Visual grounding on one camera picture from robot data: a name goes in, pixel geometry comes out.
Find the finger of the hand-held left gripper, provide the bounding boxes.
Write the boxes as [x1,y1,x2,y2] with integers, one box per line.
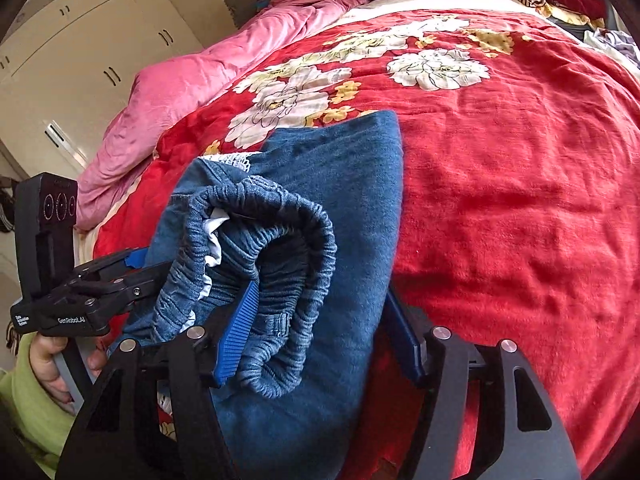
[74,247,151,285]
[64,261,173,317]

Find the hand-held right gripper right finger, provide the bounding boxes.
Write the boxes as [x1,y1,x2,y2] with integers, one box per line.
[382,285,581,480]

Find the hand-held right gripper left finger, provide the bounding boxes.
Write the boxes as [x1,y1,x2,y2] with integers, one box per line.
[55,280,261,480]

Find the blue pants with lace trim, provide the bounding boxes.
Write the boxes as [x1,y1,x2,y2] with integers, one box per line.
[107,110,407,480]

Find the person's left forearm green sleeve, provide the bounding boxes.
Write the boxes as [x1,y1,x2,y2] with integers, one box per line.
[0,335,77,477]

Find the person's left hand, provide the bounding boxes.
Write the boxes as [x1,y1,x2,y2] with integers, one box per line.
[29,332,109,404]

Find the dark striped cloth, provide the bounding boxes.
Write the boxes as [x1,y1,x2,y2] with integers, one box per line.
[0,175,19,234]

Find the red floral blanket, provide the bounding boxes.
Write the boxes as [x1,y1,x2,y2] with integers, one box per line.
[75,0,640,480]

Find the cream wardrobe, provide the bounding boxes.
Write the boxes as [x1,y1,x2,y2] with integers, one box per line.
[0,0,207,177]

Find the pink quilt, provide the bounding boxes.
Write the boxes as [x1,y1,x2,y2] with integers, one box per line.
[75,0,352,232]

